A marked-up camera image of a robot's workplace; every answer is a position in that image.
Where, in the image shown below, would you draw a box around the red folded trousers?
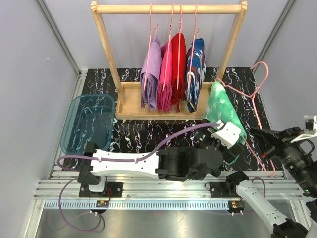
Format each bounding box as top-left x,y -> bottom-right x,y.
171,33 -> 187,112

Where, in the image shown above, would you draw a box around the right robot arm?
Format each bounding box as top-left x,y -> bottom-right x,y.
225,127 -> 317,238

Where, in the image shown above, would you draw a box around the pink hanger with blue trousers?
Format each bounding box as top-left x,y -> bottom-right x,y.
187,4 -> 199,94

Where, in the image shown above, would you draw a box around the wooden clothes rack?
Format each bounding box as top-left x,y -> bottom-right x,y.
91,1 -> 248,120

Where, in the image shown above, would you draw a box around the lilac folded trousers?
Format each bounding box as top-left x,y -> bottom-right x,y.
140,35 -> 162,111

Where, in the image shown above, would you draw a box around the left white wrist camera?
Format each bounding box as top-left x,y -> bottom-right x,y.
211,120 -> 242,149

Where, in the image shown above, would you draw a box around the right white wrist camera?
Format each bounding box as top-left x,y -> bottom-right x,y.
291,115 -> 317,143

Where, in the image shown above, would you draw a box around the transparent blue plastic bin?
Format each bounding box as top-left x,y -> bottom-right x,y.
60,94 -> 115,155

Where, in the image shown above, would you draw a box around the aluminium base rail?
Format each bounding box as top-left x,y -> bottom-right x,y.
33,163 -> 303,210

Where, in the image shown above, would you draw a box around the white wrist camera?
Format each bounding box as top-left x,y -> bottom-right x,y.
291,115 -> 317,143
211,120 -> 242,149

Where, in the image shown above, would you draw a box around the green white trousers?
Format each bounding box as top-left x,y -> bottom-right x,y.
202,81 -> 248,165

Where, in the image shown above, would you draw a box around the blue patterned folded trousers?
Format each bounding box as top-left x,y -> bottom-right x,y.
185,38 -> 206,113

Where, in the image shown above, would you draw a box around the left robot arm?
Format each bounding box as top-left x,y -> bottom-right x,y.
77,124 -> 243,198

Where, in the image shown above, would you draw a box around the pink folded trousers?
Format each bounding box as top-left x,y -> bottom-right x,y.
157,41 -> 172,112

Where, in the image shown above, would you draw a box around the pink hanger with lilac trousers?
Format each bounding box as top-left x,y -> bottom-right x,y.
143,4 -> 153,91

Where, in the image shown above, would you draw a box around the pink hanger with red trousers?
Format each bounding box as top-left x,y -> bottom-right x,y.
176,3 -> 185,89

